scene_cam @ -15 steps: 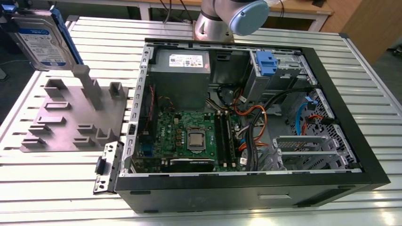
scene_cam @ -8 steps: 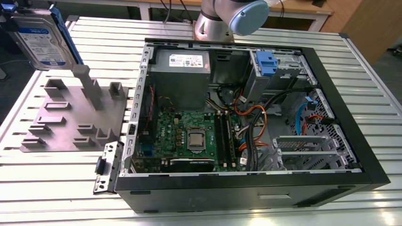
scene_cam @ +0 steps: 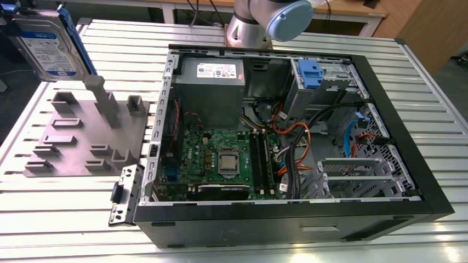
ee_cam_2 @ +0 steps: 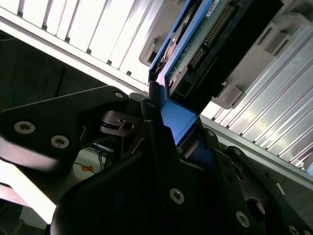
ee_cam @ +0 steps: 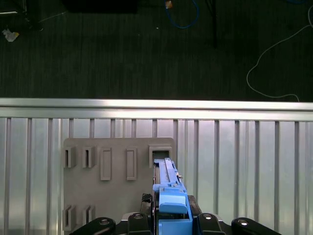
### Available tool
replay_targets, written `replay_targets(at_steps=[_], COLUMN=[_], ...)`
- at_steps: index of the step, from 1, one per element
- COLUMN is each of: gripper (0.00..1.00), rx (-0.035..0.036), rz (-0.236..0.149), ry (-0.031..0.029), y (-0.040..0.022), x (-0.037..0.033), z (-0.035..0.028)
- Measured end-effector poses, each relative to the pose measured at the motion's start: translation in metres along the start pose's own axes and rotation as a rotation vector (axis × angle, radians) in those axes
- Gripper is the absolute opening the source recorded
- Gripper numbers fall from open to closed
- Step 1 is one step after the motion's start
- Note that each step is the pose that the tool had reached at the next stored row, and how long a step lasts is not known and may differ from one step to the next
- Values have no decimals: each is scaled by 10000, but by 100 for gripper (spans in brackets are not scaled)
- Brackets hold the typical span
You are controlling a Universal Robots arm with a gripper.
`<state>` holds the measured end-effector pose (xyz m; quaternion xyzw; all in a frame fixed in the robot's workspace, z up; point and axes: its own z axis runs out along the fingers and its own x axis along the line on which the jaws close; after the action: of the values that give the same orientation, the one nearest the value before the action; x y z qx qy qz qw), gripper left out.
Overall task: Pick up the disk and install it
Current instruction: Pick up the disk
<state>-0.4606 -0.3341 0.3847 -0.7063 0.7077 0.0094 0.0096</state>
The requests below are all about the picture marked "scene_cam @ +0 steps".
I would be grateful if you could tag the green motherboard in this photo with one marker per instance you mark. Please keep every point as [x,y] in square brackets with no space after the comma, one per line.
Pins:
[238,137]

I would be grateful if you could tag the CPU socket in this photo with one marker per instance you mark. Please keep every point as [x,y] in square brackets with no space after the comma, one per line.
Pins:
[229,175]

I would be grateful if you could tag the black RAM slot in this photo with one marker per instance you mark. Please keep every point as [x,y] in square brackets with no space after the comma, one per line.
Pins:
[269,164]
[258,164]

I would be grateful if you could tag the square brown base plate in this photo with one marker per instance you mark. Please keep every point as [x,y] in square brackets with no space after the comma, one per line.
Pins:
[231,43]

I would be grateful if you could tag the grey power supply unit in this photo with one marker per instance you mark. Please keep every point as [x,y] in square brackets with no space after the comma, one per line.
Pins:
[209,104]

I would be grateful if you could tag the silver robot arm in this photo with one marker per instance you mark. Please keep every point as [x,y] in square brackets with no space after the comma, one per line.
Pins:
[253,30]

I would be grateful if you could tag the grey parts rack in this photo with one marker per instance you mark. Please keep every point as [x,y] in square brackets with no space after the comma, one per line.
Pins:
[81,137]

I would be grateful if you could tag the blue plastic drive bracket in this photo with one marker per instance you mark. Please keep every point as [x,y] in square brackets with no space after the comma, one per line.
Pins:
[310,71]

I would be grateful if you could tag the wooden desk white frame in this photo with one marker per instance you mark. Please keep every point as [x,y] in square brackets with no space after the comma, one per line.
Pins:
[347,11]

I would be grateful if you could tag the metal card retention bracket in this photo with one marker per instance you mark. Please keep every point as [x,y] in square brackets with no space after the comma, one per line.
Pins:
[129,175]

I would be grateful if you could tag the grey metal drive cage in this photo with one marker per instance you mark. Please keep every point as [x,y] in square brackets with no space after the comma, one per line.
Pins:
[314,96]

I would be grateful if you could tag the hard disk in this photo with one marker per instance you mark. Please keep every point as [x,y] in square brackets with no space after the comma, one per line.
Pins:
[47,49]

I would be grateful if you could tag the silver CPU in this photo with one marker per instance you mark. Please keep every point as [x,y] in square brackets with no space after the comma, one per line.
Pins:
[229,162]

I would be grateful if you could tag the black PC case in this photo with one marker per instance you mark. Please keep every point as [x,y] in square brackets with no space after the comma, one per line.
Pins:
[257,227]

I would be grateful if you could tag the black graphics card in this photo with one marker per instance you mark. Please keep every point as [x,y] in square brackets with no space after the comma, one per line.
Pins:
[219,191]

